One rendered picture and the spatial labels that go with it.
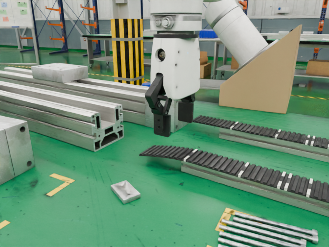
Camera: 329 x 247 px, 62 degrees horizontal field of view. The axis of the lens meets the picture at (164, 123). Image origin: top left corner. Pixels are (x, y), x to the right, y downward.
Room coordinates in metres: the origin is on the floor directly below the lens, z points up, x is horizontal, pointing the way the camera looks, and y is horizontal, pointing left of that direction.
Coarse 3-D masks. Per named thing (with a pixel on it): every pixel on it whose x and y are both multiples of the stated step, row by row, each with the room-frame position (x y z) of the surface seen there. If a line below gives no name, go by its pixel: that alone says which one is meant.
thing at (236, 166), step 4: (236, 160) 0.44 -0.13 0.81; (232, 164) 0.42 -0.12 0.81; (236, 164) 0.43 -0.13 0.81; (240, 164) 0.42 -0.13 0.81; (228, 168) 0.41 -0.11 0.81; (232, 168) 0.41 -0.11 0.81; (236, 168) 0.41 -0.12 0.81; (240, 168) 0.41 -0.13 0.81; (224, 172) 0.40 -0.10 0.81; (228, 172) 0.40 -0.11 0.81; (232, 172) 0.40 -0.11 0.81; (236, 172) 0.40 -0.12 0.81
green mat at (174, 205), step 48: (48, 144) 0.58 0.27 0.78; (144, 144) 0.58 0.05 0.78; (192, 144) 0.58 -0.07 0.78; (240, 144) 0.58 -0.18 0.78; (0, 192) 0.39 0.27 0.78; (48, 192) 0.39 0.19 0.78; (96, 192) 0.39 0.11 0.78; (144, 192) 0.39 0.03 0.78; (192, 192) 0.39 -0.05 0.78; (240, 192) 0.39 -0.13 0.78; (0, 240) 0.28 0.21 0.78; (48, 240) 0.28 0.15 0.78; (96, 240) 0.28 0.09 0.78; (144, 240) 0.28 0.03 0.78; (192, 240) 0.28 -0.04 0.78
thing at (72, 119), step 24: (0, 96) 0.72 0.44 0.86; (24, 96) 0.70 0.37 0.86; (48, 96) 0.73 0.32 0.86; (72, 96) 0.70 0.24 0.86; (24, 120) 0.67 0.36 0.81; (48, 120) 0.62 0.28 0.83; (72, 120) 0.57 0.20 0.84; (96, 120) 0.56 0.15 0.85; (120, 120) 0.62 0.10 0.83; (72, 144) 0.58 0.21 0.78; (96, 144) 0.56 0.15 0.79
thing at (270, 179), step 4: (268, 172) 0.40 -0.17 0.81; (272, 172) 0.40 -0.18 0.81; (276, 172) 0.40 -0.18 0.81; (280, 172) 0.40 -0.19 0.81; (268, 176) 0.38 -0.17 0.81; (272, 176) 0.39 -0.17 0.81; (276, 176) 0.38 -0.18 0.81; (264, 180) 0.37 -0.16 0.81; (268, 180) 0.37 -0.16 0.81; (272, 180) 0.37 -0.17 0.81; (276, 180) 0.37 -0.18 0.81; (264, 184) 0.37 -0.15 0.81; (268, 184) 0.36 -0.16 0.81; (272, 184) 0.36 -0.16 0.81
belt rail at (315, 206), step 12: (192, 168) 0.45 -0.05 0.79; (204, 168) 0.43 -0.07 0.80; (216, 180) 0.42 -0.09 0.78; (228, 180) 0.41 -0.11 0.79; (240, 180) 0.40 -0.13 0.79; (252, 192) 0.39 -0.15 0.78; (264, 192) 0.38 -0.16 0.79; (276, 192) 0.37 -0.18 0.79; (288, 192) 0.36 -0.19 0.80; (300, 204) 0.35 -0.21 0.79; (312, 204) 0.34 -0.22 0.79; (324, 204) 0.33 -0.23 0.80
